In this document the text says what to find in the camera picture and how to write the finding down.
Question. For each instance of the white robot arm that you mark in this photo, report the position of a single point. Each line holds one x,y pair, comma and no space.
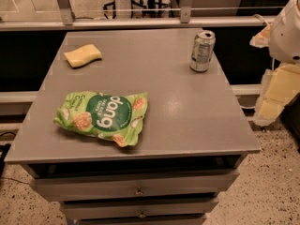
284,41

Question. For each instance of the yellow sponge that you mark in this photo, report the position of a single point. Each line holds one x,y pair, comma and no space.
83,56

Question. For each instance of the grey drawer cabinet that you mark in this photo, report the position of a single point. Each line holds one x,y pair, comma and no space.
193,120

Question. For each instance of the top grey drawer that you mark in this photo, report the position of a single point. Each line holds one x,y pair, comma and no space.
133,185

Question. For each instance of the grey drawer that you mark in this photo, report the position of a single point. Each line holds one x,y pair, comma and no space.
133,185
139,209

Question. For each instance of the silver green 7up can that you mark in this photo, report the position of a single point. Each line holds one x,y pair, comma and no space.
204,43

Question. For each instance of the middle grey drawer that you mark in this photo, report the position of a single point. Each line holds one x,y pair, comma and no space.
139,209

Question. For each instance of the metal window rail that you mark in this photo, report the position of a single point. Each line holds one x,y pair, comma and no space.
33,15

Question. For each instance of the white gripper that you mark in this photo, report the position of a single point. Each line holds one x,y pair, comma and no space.
287,35

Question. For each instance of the green rice chip bag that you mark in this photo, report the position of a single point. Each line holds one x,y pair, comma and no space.
106,117

